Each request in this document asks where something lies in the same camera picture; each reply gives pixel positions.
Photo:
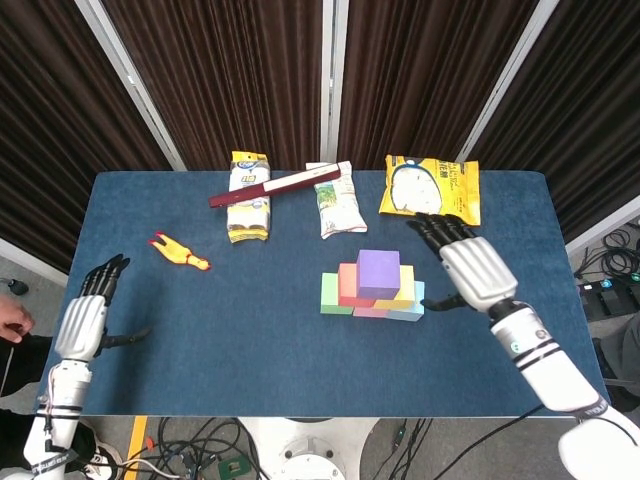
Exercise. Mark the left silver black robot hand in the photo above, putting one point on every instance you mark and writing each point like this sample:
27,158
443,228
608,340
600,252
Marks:
80,325

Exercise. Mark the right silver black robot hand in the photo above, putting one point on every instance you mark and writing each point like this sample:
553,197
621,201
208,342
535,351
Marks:
480,272

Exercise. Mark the yellow foam cube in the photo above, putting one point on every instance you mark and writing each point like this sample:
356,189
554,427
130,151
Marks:
407,285

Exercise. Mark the light blue foam cube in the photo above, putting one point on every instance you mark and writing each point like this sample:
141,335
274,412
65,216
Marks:
410,314

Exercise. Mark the purple foam cube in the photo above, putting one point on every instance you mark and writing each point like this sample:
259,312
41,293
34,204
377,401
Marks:
378,275

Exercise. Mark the pink foam cube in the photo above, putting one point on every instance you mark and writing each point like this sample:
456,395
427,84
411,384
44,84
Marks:
370,312

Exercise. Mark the red foam cube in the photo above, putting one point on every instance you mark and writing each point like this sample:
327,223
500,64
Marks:
348,285

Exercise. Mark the green foam cube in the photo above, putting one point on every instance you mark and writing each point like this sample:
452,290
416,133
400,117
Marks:
329,295

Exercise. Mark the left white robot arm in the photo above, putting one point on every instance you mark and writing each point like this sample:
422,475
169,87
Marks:
62,400

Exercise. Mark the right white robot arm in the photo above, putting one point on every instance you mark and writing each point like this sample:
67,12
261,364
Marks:
550,375

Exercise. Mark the bystander bare hand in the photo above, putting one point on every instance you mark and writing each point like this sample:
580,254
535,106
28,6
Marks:
12,320

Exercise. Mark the black clothed person leg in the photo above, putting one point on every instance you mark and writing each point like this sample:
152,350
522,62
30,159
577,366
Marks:
22,365

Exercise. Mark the small black floor object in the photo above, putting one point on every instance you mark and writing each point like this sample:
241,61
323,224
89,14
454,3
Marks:
19,287

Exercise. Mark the large yellow snack bag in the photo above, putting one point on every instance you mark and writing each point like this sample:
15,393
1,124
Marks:
425,190

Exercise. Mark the yellow rubber chicken toy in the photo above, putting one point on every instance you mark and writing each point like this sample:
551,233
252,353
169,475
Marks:
175,249

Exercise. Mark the black power strip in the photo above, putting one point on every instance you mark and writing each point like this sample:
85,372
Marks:
610,300

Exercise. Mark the white black sneaker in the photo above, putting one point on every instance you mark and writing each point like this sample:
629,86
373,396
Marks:
102,457

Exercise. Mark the white green snack bag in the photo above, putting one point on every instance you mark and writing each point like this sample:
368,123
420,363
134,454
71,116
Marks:
337,210

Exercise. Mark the grey clothed person leg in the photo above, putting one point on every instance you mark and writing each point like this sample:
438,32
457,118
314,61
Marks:
625,350

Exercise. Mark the blue fabric table cover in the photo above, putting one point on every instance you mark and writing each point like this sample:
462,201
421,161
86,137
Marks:
250,360

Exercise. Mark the dark brown curtain panel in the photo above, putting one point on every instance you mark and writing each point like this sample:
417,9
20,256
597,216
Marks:
590,125
415,75
225,75
50,125

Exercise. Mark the yellow white cookie pack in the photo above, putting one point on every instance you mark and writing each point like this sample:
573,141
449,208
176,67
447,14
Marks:
248,220

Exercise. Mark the small green box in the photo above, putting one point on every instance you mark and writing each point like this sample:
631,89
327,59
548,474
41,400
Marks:
232,467

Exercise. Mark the dark red flat box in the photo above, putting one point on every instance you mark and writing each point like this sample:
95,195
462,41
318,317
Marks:
250,192

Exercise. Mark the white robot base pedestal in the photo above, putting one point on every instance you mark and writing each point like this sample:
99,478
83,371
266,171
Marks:
305,450

